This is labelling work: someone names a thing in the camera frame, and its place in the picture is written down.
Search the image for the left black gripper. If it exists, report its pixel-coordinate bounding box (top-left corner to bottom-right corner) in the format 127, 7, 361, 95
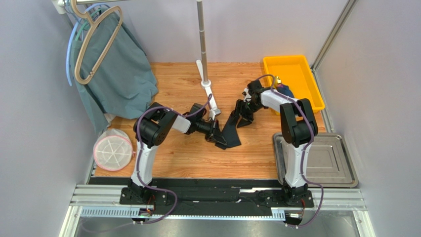
196, 119, 227, 147

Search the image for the black paper napkin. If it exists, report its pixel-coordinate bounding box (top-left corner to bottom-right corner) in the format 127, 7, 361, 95
215, 113, 241, 150

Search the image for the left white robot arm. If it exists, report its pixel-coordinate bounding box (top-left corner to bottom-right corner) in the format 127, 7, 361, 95
120, 102, 227, 205

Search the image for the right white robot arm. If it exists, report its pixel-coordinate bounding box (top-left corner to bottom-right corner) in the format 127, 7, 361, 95
225, 79, 318, 206

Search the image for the rolled dark blue napkin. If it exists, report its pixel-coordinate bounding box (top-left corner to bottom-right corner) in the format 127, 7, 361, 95
277, 84, 295, 98

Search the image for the white stand base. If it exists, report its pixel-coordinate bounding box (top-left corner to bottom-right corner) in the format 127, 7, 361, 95
196, 60, 219, 112

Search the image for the yellow plastic bin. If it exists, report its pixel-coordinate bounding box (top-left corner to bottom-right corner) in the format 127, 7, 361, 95
263, 55, 325, 113

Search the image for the metal tray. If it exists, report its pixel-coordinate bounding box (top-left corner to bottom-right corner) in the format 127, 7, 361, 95
272, 133, 358, 188

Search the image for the pink rimmed white mesh basket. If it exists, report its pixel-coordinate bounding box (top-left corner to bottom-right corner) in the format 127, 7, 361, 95
93, 128, 134, 171

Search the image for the metal stand pole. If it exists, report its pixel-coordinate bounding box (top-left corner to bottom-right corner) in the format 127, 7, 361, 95
196, 0, 211, 88

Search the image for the teal hanging cloth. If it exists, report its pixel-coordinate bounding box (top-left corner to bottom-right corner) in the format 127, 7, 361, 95
70, 12, 158, 133

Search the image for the beige clothes hanger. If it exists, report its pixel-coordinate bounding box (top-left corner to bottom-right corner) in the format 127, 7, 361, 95
70, 0, 124, 85

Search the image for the green clothes hanger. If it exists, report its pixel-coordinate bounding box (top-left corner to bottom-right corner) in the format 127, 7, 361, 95
76, 8, 102, 40

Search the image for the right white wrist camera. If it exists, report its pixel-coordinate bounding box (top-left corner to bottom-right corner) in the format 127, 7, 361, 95
242, 88, 252, 102

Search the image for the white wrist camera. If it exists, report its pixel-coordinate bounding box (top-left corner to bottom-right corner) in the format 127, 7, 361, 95
210, 108, 221, 120
242, 88, 252, 102

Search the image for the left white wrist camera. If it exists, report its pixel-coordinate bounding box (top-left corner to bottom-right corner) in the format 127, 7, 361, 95
210, 108, 221, 120

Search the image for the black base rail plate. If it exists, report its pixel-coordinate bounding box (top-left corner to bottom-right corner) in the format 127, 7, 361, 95
89, 177, 315, 217

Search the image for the aluminium frame rail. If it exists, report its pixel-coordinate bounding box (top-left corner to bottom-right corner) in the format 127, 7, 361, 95
60, 178, 375, 237

